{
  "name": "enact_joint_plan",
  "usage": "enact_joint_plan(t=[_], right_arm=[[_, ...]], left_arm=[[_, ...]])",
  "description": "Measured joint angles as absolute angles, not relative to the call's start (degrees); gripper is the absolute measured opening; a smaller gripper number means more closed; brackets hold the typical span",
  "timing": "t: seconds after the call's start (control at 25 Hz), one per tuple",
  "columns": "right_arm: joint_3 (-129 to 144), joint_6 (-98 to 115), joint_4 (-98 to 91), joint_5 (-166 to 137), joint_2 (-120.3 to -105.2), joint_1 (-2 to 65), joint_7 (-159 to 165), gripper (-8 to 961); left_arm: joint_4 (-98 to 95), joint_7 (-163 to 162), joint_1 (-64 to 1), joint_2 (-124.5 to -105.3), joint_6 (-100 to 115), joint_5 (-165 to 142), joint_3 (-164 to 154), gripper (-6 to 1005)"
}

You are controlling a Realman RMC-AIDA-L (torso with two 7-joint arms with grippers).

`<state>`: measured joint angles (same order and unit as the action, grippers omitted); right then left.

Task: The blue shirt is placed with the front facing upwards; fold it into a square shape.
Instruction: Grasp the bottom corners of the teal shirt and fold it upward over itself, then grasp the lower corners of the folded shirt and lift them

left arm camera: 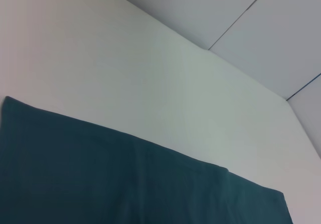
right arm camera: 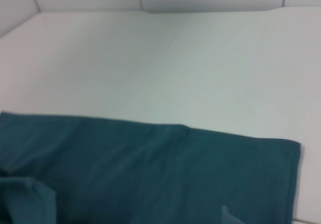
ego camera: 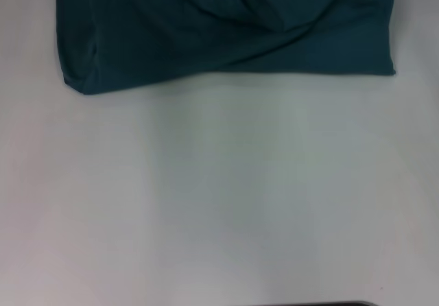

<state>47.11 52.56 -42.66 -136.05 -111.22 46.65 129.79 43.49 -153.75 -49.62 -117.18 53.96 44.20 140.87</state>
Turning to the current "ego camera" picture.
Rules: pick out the teal FREE! print t-shirt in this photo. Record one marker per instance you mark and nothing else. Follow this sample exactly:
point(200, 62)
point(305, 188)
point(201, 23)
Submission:
point(205, 28)

